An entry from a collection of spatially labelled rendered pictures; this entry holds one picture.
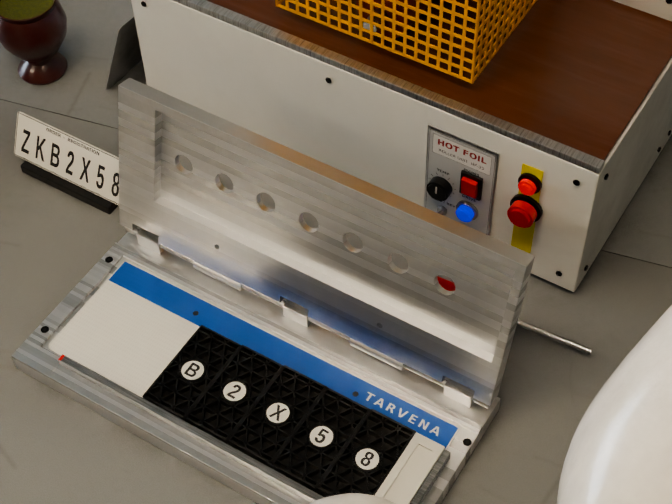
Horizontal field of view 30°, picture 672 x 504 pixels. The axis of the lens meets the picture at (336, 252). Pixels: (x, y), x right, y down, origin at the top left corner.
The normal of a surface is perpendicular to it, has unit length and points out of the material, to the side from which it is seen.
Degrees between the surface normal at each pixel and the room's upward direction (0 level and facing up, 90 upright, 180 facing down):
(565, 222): 90
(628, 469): 43
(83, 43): 0
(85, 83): 0
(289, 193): 76
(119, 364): 0
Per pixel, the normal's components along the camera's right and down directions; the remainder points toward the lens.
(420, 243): -0.51, 0.51
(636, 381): -0.80, -0.45
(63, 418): -0.02, -0.62
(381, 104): -0.52, 0.67
